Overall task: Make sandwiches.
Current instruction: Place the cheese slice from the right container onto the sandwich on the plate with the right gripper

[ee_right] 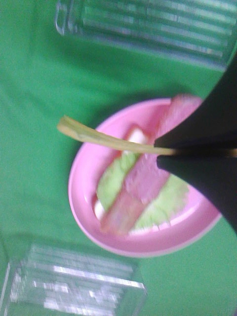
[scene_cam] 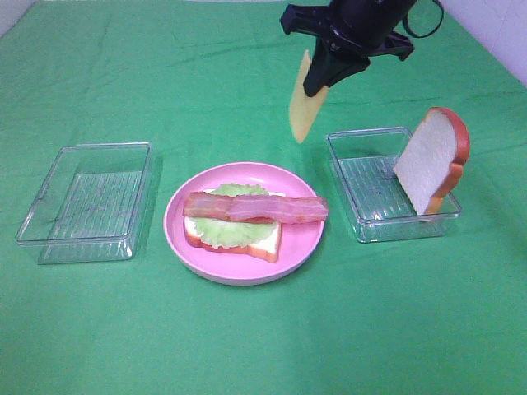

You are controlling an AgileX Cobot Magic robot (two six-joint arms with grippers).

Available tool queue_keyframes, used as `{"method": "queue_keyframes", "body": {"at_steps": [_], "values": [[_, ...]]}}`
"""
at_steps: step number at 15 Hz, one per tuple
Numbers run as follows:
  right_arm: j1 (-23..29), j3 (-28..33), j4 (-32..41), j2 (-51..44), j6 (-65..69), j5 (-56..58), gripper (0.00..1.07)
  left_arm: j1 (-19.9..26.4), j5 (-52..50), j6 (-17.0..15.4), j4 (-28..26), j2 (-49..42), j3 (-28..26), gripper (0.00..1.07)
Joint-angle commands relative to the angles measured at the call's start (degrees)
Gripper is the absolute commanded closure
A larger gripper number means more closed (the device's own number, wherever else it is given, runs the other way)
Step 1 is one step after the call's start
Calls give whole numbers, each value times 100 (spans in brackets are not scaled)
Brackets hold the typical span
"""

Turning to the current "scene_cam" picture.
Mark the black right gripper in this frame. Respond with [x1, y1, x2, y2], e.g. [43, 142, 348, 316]
[280, 0, 415, 97]

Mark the yellow cheese slice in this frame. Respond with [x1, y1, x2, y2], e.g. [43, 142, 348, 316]
[289, 49, 329, 143]

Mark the bacon strip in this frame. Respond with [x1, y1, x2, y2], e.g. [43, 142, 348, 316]
[226, 195, 329, 224]
[183, 191, 276, 225]

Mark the bread slice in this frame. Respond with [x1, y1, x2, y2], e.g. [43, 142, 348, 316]
[394, 107, 470, 216]
[183, 213, 282, 263]

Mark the green lettuce leaf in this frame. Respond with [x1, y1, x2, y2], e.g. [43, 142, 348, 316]
[184, 183, 280, 249]

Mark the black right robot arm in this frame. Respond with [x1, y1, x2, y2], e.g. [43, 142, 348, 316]
[280, 0, 415, 97]

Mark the right clear plastic tray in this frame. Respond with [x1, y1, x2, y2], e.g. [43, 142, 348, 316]
[326, 127, 461, 243]

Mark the clear plastic tray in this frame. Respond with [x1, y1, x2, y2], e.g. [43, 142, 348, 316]
[16, 142, 152, 265]
[326, 127, 461, 243]

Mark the pink round plate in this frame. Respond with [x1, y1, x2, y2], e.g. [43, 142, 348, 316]
[163, 161, 324, 286]

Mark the left clear plastic tray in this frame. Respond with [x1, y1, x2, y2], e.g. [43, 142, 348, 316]
[16, 142, 152, 265]

